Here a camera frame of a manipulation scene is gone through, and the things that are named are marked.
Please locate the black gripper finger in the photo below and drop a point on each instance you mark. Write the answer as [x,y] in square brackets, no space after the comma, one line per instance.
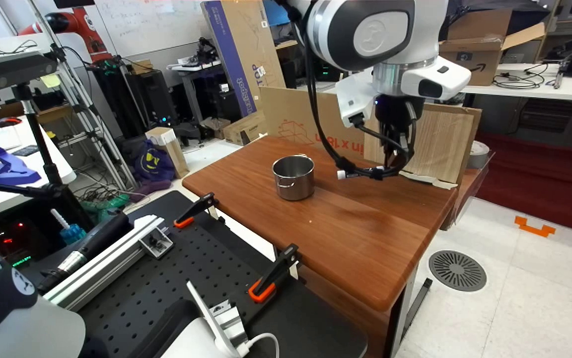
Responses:
[387,159]
[403,157]

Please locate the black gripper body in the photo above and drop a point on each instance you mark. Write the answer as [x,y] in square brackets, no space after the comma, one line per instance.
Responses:
[395,116]

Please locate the black marker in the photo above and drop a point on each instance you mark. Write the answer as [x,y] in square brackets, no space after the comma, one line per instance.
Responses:
[369,173]

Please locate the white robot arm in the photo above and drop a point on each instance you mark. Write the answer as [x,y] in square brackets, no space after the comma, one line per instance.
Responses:
[389,52]

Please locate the steel pot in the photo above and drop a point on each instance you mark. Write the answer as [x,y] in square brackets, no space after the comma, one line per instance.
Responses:
[294,177]

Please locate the cardboard backboard panel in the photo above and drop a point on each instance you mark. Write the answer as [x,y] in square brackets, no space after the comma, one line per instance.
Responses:
[443,135]

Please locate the open cardboard box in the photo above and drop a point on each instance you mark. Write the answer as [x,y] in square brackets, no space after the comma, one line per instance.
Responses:
[479,32]

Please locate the round floor drain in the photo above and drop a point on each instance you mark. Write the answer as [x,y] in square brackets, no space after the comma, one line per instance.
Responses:
[457,271]

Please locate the tall leaning cardboard box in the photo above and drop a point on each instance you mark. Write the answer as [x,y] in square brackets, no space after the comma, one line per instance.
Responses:
[244,48]

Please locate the near black orange clamp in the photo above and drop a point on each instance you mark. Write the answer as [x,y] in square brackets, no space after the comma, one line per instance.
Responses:
[264,287]

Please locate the black orange clamp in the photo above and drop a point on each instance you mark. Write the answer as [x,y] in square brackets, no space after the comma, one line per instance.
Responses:
[264,287]
[197,207]

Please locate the far black orange clamp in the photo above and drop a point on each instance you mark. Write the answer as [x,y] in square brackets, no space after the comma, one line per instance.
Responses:
[197,207]

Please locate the black perforated breadboard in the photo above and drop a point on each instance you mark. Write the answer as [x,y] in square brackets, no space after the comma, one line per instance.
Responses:
[145,307]

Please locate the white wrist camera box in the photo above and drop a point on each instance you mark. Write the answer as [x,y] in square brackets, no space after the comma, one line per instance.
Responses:
[435,80]

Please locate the far aluminium extrusion rail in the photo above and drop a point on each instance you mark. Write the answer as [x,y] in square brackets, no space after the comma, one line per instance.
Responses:
[145,239]

